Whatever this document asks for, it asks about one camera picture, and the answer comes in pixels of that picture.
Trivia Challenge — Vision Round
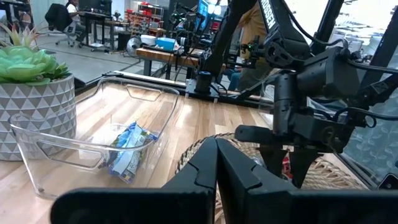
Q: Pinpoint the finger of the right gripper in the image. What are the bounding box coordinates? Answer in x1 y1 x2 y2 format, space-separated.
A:
259 145 289 177
290 147 320 189

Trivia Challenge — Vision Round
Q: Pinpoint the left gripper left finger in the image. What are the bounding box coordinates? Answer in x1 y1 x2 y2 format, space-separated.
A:
50 138 218 224

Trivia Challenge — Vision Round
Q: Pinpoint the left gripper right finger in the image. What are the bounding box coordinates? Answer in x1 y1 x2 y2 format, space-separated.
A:
216 138 398 224

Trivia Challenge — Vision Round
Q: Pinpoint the blue red-ended granola bar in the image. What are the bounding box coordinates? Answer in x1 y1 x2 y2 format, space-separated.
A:
281 154 294 182

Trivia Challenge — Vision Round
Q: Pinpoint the light blue raisin granola bar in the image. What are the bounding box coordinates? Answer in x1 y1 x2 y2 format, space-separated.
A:
107 146 147 185

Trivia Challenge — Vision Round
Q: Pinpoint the blue snack packet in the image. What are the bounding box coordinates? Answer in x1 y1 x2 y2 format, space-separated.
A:
110 121 159 156

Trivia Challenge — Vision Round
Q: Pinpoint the round woven wicker basket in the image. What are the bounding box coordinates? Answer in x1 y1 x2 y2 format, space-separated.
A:
175 133 369 224

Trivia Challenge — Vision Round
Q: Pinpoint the frosted patterned panel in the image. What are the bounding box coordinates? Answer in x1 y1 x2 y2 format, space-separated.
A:
340 90 398 187

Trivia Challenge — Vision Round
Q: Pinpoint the person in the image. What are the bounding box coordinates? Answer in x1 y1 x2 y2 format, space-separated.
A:
217 2 274 93
64 0 86 41

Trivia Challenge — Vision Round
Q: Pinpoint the wooden workbench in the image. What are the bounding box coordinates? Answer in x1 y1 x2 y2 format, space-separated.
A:
135 46 228 82

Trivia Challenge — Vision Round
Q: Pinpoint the lit blue screen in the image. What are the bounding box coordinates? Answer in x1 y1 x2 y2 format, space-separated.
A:
195 0 211 30

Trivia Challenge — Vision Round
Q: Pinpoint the blue box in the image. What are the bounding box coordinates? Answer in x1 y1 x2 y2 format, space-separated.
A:
155 37 178 52

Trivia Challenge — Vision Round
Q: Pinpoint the succulent in patterned pot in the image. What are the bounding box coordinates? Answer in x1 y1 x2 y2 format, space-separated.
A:
0 23 78 162

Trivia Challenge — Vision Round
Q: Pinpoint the white box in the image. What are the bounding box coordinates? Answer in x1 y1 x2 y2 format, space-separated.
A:
139 34 158 47

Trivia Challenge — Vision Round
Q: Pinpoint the grey floor fan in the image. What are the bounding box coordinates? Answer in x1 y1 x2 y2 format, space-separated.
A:
126 36 143 58

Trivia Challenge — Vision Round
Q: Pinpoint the storage shelf with boxes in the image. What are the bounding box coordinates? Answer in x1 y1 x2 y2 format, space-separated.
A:
124 2 165 37

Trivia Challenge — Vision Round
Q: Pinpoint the black office desk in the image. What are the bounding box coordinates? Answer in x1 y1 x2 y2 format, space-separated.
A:
77 11 131 52

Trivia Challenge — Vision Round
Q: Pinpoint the black computer monitor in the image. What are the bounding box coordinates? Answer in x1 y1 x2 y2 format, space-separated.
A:
77 0 113 15

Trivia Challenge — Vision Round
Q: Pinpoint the black office chair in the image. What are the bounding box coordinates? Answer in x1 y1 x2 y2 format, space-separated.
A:
44 2 85 49

